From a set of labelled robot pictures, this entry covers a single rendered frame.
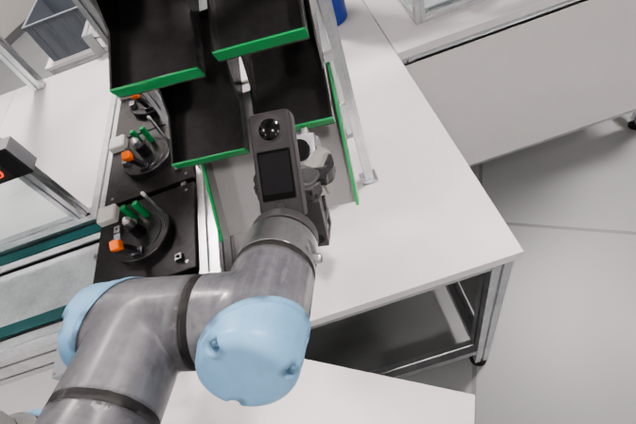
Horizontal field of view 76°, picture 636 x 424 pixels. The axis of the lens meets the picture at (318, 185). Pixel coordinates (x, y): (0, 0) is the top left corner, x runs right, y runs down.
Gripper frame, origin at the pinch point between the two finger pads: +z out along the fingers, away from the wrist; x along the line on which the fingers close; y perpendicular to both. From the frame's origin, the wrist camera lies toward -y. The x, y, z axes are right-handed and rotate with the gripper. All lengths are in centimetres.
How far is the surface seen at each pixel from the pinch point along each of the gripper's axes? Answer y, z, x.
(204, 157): 1.1, 6.2, -17.3
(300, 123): -0.4, 11.2, -1.5
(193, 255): 24.7, 13.5, -30.4
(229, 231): 20.7, 14.7, -21.5
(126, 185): 16, 35, -54
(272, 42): -14.7, 2.7, -1.2
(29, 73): -11, 105, -125
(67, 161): 16, 64, -92
